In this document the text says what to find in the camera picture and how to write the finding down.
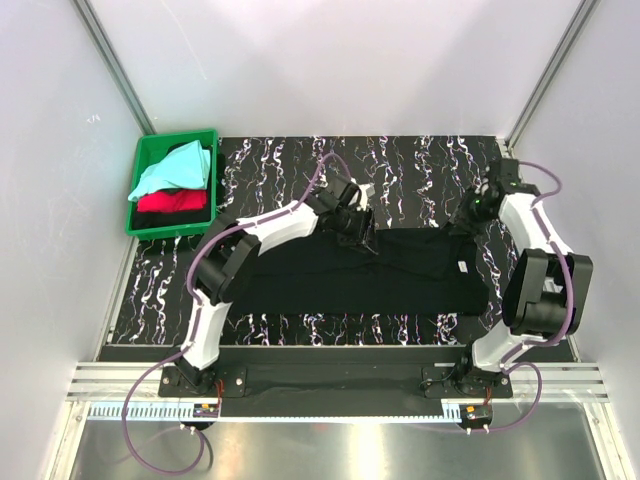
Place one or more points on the aluminium corner post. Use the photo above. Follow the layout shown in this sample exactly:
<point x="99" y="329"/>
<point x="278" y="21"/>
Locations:
<point x="569" y="38"/>
<point x="112" y="62"/>

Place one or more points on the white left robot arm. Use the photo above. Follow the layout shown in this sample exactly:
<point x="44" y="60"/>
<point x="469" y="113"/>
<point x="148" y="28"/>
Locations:
<point x="227" y="255"/>

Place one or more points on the black marble pattern mat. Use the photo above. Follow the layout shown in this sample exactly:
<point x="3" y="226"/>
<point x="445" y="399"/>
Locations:
<point x="418" y="181"/>

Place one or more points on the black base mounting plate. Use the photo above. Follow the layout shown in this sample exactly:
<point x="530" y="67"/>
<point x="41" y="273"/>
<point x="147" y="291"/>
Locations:
<point x="364" y="378"/>

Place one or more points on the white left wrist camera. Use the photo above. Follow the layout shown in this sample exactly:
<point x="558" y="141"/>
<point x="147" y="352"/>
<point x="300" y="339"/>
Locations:
<point x="366" y="192"/>

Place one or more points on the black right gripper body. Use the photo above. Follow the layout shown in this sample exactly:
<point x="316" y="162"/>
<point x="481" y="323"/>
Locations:
<point x="470" y="217"/>

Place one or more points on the red t shirt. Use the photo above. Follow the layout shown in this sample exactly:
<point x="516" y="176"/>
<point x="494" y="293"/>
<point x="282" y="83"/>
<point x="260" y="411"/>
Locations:
<point x="172" y="201"/>

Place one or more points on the green plastic bin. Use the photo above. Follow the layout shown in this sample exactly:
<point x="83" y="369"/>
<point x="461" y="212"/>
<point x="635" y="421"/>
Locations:
<point x="153" y="148"/>

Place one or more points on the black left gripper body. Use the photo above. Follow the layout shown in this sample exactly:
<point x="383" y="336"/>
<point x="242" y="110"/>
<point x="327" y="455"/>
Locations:
<point x="352" y="225"/>

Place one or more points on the black folded shirt in bin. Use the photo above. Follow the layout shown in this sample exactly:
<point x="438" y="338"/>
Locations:
<point x="147" y="220"/>

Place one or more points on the black t shirt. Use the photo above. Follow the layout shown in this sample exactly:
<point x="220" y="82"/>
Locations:
<point x="416" y="271"/>

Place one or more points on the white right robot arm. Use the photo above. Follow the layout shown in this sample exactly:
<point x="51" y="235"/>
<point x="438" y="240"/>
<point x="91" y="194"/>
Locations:
<point x="546" y="293"/>

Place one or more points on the aluminium frame rail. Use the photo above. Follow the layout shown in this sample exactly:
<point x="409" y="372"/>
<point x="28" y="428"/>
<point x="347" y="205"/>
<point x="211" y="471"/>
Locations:
<point x="105" y="380"/>

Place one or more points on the right aluminium corner post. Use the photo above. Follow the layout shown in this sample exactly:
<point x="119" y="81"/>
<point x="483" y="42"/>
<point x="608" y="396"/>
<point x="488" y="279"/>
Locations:
<point x="569" y="38"/>

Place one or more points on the left aluminium corner post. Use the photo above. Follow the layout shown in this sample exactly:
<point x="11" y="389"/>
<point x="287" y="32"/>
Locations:
<point x="112" y="62"/>

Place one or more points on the light blue t shirt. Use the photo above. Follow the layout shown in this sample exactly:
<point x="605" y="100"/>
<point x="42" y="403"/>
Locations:
<point x="186" y="167"/>

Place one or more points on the white slotted cable duct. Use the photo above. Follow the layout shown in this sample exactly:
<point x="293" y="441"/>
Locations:
<point x="190" y="411"/>

